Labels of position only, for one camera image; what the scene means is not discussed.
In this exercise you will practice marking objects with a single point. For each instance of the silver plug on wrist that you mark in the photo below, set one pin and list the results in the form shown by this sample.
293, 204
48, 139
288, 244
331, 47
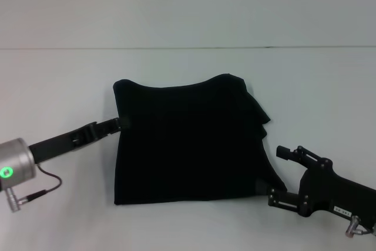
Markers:
352, 226
13, 199

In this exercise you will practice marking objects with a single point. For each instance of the silver plug on left wrist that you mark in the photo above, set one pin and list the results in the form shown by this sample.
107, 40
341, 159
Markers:
13, 199

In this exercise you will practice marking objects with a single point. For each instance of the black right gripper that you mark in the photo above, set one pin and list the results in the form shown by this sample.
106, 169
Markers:
329, 189

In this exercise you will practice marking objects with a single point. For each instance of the silver plug on right wrist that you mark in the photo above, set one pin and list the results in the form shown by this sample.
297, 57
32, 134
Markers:
352, 226

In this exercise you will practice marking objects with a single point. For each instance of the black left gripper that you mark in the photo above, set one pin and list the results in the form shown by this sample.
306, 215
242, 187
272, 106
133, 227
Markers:
58, 142

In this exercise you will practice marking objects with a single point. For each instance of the black shirt with FREE print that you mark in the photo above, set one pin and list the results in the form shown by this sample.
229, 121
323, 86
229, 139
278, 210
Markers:
191, 145

